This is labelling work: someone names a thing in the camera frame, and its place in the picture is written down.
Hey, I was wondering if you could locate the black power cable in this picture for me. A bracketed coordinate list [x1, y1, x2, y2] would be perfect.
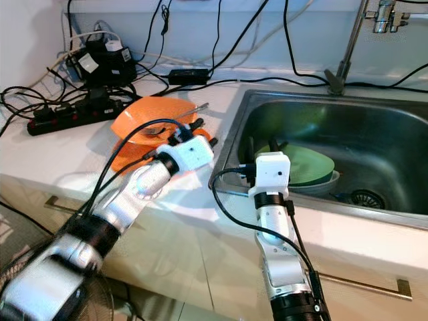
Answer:
[207, 0, 272, 71]
[283, 0, 332, 84]
[139, 0, 171, 68]
[211, 0, 225, 71]
[0, 87, 68, 248]

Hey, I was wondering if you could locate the black power strip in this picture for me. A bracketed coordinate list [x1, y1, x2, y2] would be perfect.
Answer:
[27, 100, 118, 136]

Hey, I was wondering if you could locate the green plate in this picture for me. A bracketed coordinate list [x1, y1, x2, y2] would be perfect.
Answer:
[254, 142, 335, 188]

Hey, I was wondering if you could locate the sink drain strainer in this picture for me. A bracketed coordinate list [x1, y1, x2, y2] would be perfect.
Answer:
[349, 189, 387, 208]

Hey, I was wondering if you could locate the black labelled power adapter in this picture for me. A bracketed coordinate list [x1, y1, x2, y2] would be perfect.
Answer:
[74, 39, 138, 88]

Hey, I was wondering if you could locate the metal faucet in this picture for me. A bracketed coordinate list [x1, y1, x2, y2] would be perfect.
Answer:
[324, 0, 375, 94]

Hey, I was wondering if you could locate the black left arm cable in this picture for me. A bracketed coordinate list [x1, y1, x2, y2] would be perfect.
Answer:
[84, 118, 191, 221]

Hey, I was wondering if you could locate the black power plug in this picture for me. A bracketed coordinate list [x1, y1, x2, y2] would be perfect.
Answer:
[84, 84, 111, 110]

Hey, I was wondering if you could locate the small black adapter box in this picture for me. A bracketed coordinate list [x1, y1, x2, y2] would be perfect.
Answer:
[169, 68, 210, 85]

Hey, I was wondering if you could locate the grey metal bowl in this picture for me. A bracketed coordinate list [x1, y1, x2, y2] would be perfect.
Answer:
[291, 171, 342, 196]

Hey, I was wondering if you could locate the metal water valve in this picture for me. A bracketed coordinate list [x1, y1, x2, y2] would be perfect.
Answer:
[364, 0, 412, 34]

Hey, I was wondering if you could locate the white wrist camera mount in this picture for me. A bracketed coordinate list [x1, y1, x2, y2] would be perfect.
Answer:
[247, 152, 291, 198]
[160, 138, 216, 176]

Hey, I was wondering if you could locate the orange plastic bowl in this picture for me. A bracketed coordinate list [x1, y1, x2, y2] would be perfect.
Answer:
[111, 137, 168, 175]

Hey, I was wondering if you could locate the stainless steel sink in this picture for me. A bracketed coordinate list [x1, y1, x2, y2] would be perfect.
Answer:
[211, 88, 428, 231]

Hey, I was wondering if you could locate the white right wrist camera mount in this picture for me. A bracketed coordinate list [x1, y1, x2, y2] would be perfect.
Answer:
[247, 152, 291, 198]

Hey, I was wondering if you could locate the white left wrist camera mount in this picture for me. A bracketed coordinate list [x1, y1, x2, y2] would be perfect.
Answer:
[160, 138, 216, 176]

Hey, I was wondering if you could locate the white kitchen cabinet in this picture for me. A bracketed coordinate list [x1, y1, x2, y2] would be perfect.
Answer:
[0, 175, 428, 321]

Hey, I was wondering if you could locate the orange plastic plate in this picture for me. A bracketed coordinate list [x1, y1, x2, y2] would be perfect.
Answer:
[111, 96, 200, 140]

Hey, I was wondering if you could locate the white cable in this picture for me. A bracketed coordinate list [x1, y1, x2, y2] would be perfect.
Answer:
[64, 30, 118, 71]

